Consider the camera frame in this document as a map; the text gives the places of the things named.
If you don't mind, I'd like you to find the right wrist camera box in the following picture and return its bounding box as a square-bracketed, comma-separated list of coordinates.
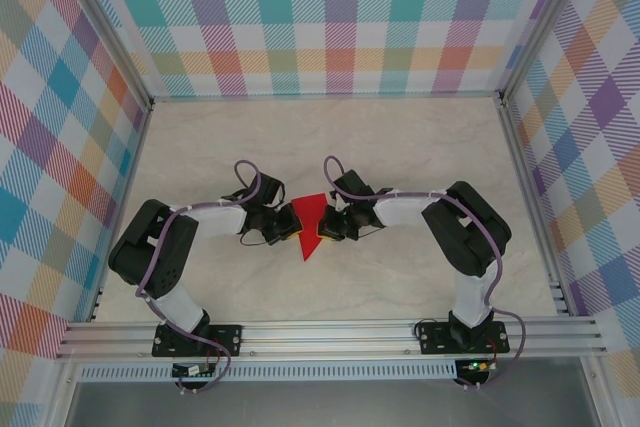
[332, 170, 375, 202]

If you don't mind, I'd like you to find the red square paper sheet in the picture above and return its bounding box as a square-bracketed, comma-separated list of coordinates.
[290, 193, 329, 264]

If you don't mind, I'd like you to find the thin black right gripper cable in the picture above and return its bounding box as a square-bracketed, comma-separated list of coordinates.
[355, 224, 386, 243]

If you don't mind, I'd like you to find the aluminium frame floor rail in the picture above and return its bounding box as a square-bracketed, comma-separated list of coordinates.
[87, 101, 154, 323]
[148, 90, 504, 104]
[498, 99, 572, 317]

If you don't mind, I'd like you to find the thin black left gripper cable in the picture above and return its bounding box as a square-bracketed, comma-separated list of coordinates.
[238, 231, 271, 248]

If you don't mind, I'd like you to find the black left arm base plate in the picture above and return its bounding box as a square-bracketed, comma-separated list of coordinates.
[152, 324, 244, 359]

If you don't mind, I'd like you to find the grey metal panel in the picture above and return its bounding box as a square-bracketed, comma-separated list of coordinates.
[64, 379, 601, 427]

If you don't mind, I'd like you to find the wide aluminium mounting rail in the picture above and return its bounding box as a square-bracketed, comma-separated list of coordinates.
[54, 316, 609, 361]

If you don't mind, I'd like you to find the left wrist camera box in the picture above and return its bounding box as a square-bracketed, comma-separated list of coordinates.
[249, 174, 285, 208]

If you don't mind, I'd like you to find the black cable loop at base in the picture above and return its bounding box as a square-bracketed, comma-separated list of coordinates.
[414, 317, 454, 338]

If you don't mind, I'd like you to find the aluminium frame leg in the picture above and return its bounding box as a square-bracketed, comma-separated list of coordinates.
[579, 356, 616, 427]
[44, 361, 79, 427]

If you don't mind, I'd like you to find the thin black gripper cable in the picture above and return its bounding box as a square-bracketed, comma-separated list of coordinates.
[238, 231, 271, 248]
[355, 224, 386, 243]

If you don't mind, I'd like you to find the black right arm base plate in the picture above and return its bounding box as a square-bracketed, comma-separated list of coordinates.
[417, 320, 511, 356]

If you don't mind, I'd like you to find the small black circuit board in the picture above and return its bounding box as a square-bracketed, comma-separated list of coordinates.
[171, 363, 217, 379]

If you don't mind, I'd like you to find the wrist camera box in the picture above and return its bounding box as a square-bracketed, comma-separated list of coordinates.
[332, 170, 375, 202]
[249, 174, 285, 208]

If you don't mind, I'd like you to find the slotted grey cable duct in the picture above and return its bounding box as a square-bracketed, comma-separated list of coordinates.
[74, 359, 460, 383]

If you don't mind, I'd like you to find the aluminium frame post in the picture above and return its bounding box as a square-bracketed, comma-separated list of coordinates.
[49, 0, 154, 111]
[498, 0, 596, 106]

